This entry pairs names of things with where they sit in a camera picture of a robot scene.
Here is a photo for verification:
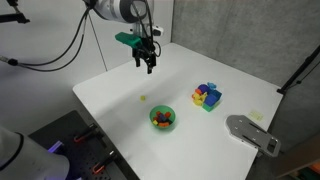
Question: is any blue toy box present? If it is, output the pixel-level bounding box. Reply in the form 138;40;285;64
203;89;223;107

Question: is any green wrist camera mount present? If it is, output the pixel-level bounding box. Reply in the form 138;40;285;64
114;31;143;50

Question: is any black cable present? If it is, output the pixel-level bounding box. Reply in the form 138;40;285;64
18;13;90;73
0;7;92;67

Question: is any black orange clamp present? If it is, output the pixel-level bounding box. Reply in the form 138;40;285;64
92;150;118;176
73;123;98;144

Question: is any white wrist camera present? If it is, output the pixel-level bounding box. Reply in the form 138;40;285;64
151;25;165;37

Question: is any black camera bracket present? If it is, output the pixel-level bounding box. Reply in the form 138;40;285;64
0;0;31;25

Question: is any green bowl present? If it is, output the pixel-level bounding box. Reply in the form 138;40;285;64
148;104;177;131

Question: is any grey metal mounting plate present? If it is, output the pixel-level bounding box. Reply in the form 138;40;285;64
225;114;282;159

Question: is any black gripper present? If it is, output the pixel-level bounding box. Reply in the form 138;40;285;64
131;35;158;75

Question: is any black tripod stand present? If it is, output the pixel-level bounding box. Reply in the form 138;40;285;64
276;44;320;95

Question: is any green toy box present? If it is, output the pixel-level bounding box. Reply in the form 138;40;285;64
201;98;222;113

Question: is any pale yellow sticky note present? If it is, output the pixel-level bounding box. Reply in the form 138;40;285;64
249;110;264;122

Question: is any yellow toy piece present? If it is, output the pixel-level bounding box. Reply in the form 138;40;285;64
191;93;208;107

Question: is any black perforated board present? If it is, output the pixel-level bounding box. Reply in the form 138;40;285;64
27;110;140;180

